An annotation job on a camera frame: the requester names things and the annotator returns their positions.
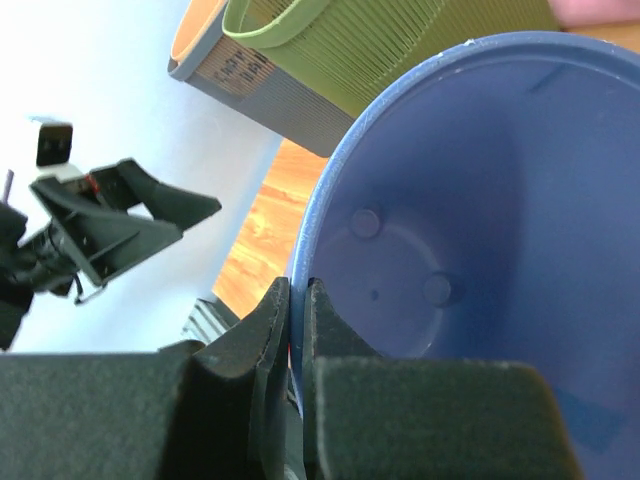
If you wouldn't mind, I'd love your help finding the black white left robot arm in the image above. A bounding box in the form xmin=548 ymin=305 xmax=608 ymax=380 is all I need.
xmin=1 ymin=159 xmax=222 ymax=350

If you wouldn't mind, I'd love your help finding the green ribbed plastic bin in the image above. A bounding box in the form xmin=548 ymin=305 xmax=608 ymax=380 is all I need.
xmin=223 ymin=0 xmax=559 ymax=117

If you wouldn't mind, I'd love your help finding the orange plastic bin inside grey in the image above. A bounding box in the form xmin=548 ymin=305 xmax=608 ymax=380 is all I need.
xmin=170 ymin=0 xmax=226 ymax=63

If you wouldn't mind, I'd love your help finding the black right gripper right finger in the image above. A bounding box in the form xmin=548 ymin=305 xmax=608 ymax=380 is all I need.
xmin=302 ymin=279 xmax=583 ymax=479

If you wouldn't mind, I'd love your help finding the blue plastic bucket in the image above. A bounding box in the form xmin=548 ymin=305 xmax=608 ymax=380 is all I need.
xmin=290 ymin=31 xmax=639 ymax=479

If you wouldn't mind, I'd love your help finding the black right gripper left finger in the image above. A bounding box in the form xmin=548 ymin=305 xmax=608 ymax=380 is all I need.
xmin=1 ymin=277 xmax=290 ymax=479

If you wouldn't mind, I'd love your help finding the pink folded shirt on table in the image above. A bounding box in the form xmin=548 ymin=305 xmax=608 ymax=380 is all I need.
xmin=548 ymin=0 xmax=639 ymax=28

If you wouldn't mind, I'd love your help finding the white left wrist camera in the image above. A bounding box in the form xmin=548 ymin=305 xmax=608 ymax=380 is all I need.
xmin=36 ymin=122 xmax=82 ymax=181

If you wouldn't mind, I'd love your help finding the grey ribbed plastic bin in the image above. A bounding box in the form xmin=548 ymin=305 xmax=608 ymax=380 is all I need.
xmin=167 ymin=4 xmax=354 ymax=158

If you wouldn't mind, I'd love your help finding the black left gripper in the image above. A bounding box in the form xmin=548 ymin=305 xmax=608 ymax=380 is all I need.
xmin=28 ymin=159 xmax=222 ymax=303

